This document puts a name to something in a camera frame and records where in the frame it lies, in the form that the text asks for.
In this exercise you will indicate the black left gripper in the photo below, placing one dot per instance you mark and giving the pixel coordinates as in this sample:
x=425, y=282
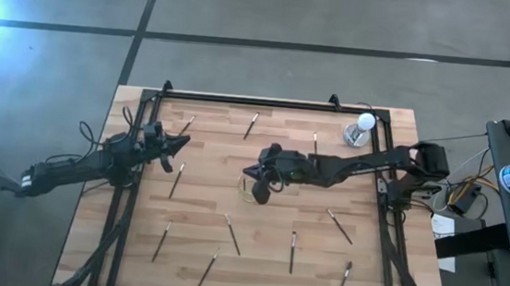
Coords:
x=160, y=151

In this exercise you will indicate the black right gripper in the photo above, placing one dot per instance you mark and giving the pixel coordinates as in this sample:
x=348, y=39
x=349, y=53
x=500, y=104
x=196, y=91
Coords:
x=276, y=163

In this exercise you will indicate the small distant black pen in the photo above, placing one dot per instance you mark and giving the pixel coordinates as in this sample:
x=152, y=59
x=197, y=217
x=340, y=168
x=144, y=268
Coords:
x=315, y=142

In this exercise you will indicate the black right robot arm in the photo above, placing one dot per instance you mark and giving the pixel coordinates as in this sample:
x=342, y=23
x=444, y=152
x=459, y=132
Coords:
x=364, y=164

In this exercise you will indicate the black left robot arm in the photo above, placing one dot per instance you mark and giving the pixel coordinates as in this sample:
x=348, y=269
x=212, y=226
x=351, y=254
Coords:
x=72, y=168

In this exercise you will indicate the white bulb lamp chrome base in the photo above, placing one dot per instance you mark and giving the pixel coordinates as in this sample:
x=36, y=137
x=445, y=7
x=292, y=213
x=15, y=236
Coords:
x=366, y=120

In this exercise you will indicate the white paper sheet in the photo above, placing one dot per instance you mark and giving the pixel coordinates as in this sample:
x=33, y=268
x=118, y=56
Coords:
x=442, y=226
x=447, y=265

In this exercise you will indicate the black power adapter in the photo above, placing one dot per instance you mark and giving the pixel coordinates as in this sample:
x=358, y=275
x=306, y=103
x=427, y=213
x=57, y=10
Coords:
x=463, y=200

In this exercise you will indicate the black flat bar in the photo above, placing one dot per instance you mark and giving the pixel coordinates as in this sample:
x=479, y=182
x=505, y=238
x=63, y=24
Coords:
x=473, y=241

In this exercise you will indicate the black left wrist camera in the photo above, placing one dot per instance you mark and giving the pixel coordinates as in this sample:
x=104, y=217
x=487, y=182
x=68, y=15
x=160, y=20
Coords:
x=146, y=137

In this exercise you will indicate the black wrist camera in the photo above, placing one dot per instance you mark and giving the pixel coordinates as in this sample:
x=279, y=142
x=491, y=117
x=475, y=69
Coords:
x=146, y=137
x=301, y=165

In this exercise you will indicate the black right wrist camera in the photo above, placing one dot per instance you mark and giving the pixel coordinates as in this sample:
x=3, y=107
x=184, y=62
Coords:
x=301, y=165

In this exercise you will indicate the black aluminium table frame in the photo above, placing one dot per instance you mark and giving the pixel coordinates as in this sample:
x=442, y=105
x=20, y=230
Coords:
x=263, y=102

